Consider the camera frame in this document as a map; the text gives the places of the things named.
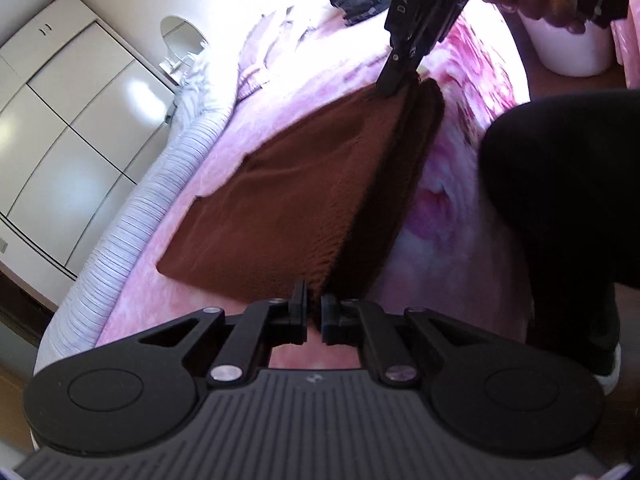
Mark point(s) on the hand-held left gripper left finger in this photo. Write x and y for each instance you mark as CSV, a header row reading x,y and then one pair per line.
x,y
299,310

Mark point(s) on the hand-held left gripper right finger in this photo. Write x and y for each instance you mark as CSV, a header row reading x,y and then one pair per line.
x,y
330,317

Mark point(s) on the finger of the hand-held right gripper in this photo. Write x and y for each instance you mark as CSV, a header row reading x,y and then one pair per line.
x,y
392,75

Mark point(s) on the maroon towel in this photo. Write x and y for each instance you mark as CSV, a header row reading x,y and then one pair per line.
x,y
280,200

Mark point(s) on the pink floral blanket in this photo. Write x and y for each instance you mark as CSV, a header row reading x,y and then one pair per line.
x,y
450,200

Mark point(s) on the white round plastic bin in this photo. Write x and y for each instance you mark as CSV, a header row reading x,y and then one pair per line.
x,y
570,50

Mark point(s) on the lilac striped quilt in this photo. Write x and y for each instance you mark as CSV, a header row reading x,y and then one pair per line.
x,y
130,220

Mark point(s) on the person's black trouser leg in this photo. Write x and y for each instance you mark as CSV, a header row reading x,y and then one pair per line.
x,y
560,200

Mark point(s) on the round white mirror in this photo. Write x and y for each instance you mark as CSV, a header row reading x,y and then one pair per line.
x,y
182,35

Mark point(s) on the white wardrobe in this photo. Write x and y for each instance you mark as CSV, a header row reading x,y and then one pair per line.
x,y
75,135

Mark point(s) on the person's shoe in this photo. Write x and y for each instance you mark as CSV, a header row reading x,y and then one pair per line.
x,y
611,370

